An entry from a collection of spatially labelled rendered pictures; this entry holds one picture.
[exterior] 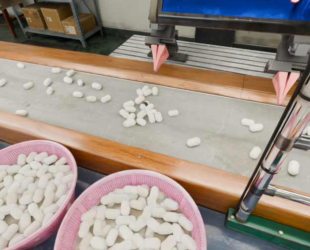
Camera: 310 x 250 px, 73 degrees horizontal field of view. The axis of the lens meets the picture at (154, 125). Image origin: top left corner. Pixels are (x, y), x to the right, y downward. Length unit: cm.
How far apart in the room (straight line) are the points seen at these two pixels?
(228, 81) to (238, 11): 43
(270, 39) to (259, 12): 233
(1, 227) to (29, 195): 7
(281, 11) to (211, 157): 33
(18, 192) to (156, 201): 32
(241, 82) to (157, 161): 42
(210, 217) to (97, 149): 31
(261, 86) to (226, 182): 39
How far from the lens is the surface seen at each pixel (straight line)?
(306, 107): 27
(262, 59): 115
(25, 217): 54
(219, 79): 76
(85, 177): 62
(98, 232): 47
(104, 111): 68
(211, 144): 57
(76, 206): 48
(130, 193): 49
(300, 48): 57
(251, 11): 36
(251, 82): 78
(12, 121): 74
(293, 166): 56
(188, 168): 48
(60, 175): 56
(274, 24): 36
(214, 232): 53
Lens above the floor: 117
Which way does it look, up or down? 44 degrees down
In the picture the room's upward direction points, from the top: 4 degrees counter-clockwise
